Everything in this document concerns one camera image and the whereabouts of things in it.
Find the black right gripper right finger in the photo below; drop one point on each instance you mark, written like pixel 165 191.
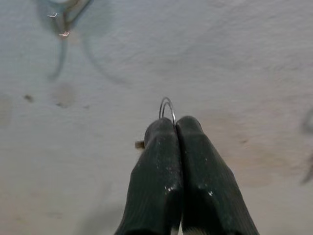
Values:
pixel 205 183

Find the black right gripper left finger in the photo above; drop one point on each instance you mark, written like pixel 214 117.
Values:
pixel 159 171

